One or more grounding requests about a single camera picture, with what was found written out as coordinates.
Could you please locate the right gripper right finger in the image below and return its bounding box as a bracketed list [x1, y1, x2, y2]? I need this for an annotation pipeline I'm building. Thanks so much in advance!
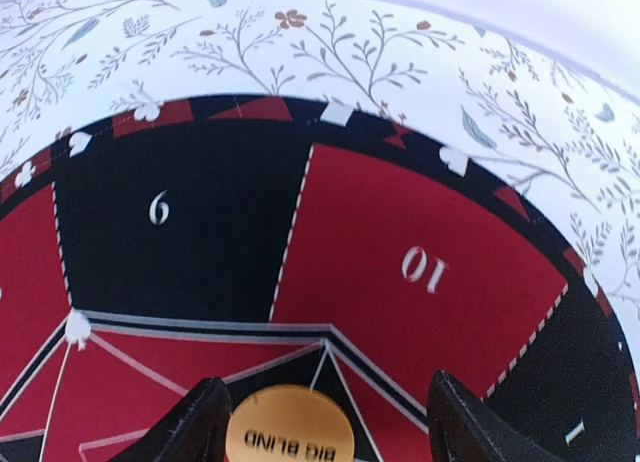
[427, 371, 558, 462]

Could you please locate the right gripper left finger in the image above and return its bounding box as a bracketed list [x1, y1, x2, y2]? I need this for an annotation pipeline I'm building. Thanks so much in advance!
[110, 377, 231, 462]

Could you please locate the orange big blind button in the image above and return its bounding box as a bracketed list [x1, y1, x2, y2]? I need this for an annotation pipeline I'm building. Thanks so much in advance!
[226, 385, 355, 462]

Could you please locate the round red black poker mat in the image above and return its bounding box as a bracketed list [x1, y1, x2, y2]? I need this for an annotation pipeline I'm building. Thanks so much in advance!
[1, 96, 639, 461]

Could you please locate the floral table cloth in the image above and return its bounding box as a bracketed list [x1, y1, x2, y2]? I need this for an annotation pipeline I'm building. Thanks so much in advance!
[0, 0, 640, 323]

